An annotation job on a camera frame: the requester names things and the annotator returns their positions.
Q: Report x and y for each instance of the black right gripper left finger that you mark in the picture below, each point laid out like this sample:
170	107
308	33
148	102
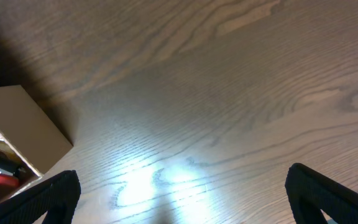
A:
55	198

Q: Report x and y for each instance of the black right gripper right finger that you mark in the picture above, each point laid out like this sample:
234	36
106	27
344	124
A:
312	194

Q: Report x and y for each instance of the cardboard box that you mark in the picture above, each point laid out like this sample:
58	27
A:
30	134

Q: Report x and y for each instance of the red black utility knife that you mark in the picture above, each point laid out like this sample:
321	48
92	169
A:
9	172

